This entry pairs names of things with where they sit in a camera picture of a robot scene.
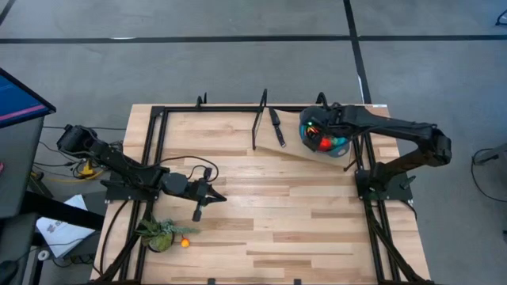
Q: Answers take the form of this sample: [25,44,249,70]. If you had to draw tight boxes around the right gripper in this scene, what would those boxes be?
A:
[303,105,348,154]

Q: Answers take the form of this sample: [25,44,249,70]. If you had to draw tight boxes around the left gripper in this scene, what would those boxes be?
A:
[189,167,228,223]

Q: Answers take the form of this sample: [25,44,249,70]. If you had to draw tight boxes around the blue collapsible bowl grey rim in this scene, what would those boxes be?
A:
[299,106,353,158]

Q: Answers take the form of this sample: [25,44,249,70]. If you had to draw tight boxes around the black kitchen knife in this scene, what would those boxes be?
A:
[268,107,287,149]

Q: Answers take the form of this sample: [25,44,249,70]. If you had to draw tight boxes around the black metal shelf stand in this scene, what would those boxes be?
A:
[251,89,269,153]

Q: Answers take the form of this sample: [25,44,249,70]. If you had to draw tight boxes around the potted succulent plant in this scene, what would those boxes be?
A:
[135,215,201,254]

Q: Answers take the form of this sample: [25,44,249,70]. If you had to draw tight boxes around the black desk beam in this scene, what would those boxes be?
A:
[21,192,105,230]

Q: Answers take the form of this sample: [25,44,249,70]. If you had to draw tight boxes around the white paper sheets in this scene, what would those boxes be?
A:
[36,193,96,259]

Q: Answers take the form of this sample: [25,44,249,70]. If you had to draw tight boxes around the grey floor stand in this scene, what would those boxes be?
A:
[473,142,507,166]

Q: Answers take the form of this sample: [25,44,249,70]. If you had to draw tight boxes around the grey desk cabinet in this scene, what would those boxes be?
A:
[0,116,44,219]

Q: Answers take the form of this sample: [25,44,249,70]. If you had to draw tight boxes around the monitor with blue screen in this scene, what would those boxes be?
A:
[0,66,57,130]

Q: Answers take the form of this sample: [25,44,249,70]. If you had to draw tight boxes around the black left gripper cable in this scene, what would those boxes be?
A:
[158,154,220,183]

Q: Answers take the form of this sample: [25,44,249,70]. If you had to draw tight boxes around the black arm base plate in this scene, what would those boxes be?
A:
[103,178,162,202]
[355,169,414,202]

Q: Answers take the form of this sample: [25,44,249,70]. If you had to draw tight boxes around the black floor cable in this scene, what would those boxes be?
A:
[470,146,507,203]

